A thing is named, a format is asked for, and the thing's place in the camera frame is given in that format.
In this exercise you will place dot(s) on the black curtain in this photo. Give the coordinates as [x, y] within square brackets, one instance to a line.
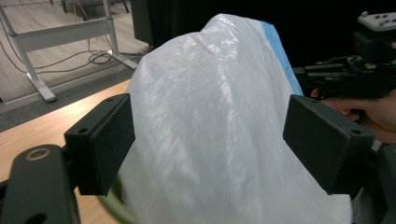
[311, 31]

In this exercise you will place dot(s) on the white metal desk frame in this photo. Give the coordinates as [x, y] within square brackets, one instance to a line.
[62, 32]

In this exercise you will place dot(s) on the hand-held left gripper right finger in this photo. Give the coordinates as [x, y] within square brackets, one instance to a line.
[327, 146]

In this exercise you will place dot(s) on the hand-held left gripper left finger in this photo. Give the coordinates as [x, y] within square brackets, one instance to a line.
[99, 149]

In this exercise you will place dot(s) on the white plastic bag blue edge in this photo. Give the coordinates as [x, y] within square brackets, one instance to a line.
[211, 124]

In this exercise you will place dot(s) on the green trash bin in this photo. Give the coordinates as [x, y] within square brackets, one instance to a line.
[118, 210]

